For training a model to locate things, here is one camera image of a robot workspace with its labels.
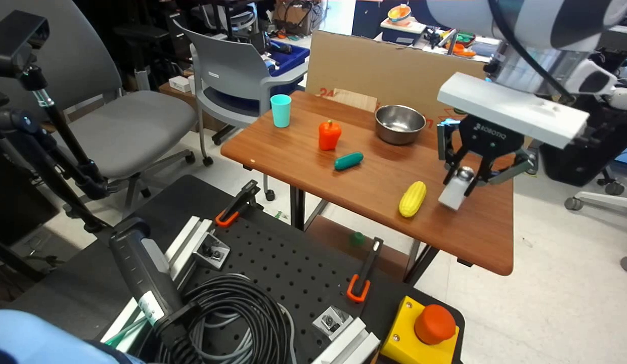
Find blue plastic bin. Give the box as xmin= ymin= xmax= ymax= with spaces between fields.
xmin=265 ymin=42 xmax=310 ymax=77

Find white office chair base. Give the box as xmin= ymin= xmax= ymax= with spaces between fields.
xmin=564 ymin=167 xmax=627 ymax=213

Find teal toy cucumber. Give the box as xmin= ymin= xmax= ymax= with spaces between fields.
xmin=334 ymin=152 xmax=365 ymax=171

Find white salt cellar silver top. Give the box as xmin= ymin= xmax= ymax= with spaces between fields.
xmin=438 ymin=166 xmax=476 ymax=211

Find orange and blue bowl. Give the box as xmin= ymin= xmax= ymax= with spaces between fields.
xmin=387 ymin=4 xmax=412 ymax=24

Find coil of black cable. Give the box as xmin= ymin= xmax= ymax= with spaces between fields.
xmin=152 ymin=273 xmax=294 ymax=364

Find yellow toy corn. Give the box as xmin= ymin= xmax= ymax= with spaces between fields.
xmin=398 ymin=181 xmax=427 ymax=218

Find camera on tripod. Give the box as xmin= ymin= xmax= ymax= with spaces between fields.
xmin=0 ymin=10 xmax=113 ymax=234

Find cardboard sheet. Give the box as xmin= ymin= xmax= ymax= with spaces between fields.
xmin=305 ymin=30 xmax=488 ymax=127

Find black power brick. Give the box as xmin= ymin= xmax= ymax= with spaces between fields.
xmin=108 ymin=217 xmax=194 ymax=332

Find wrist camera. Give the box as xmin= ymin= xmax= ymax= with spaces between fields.
xmin=437 ymin=72 xmax=590 ymax=149

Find orange toy bell pepper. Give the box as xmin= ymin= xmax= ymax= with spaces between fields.
xmin=318 ymin=119 xmax=342 ymax=151

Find teal plastic cup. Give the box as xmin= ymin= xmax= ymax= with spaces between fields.
xmin=271 ymin=94 xmax=292 ymax=128

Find aluminium rail with bracket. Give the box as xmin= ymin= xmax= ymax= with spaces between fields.
xmin=163 ymin=216 xmax=231 ymax=285
xmin=310 ymin=305 xmax=381 ymax=364

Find grey padded office chair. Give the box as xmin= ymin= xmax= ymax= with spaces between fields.
xmin=0 ymin=0 xmax=199 ymax=215

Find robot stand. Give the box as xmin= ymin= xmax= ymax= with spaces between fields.
xmin=0 ymin=174 xmax=466 ymax=364

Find yellow emergency stop button box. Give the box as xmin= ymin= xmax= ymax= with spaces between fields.
xmin=379 ymin=296 xmax=460 ymax=364

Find steel pot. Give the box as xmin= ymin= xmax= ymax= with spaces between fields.
xmin=375 ymin=105 xmax=427 ymax=146

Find coil of grey cable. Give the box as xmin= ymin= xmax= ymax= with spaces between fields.
xmin=190 ymin=303 xmax=297 ymax=364

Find black and orange clamp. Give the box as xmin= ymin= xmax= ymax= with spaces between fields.
xmin=346 ymin=237 xmax=384 ymax=304
xmin=215 ymin=179 xmax=264 ymax=228

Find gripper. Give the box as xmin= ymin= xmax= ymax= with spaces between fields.
xmin=437 ymin=116 xmax=539 ymax=198

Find grey plastic chair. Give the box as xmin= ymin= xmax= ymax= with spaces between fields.
xmin=172 ymin=19 xmax=310 ymax=202

